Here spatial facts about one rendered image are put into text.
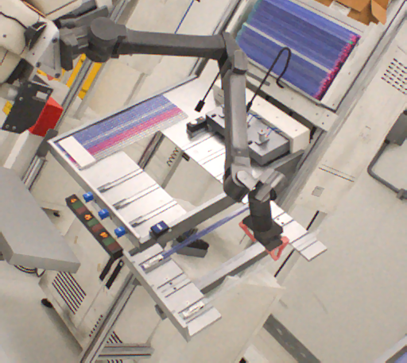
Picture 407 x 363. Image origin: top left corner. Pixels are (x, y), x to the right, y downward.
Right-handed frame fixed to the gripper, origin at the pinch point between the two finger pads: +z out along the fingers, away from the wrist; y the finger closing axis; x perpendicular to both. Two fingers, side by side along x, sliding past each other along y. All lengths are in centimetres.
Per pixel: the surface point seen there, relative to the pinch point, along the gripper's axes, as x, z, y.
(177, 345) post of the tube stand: 27.7, 33.4, 12.7
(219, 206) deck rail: -10.8, 21.4, 42.7
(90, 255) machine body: 27, 61, 94
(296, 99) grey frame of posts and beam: -58, 7, 57
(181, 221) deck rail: 4.7, 17.2, 41.8
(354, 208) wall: -129, 140, 102
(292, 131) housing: -49, 13, 49
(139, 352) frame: 33, 62, 40
